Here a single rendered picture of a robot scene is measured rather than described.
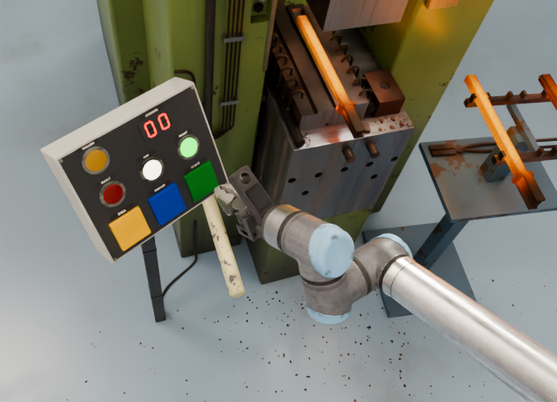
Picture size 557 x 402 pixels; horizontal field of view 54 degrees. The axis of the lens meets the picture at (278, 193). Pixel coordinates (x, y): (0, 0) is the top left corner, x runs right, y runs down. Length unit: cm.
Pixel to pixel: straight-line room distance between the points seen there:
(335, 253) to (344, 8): 55
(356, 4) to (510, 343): 76
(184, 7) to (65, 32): 195
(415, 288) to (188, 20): 78
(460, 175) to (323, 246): 96
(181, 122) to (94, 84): 172
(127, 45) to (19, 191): 94
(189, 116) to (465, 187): 96
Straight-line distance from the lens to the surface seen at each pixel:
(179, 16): 133
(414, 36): 168
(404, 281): 108
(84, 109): 282
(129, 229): 124
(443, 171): 185
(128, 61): 201
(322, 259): 98
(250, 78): 153
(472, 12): 173
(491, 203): 185
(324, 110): 151
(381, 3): 131
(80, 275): 234
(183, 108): 123
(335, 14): 127
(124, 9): 186
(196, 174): 128
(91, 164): 116
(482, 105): 169
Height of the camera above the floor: 209
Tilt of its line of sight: 56 degrees down
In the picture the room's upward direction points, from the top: 13 degrees clockwise
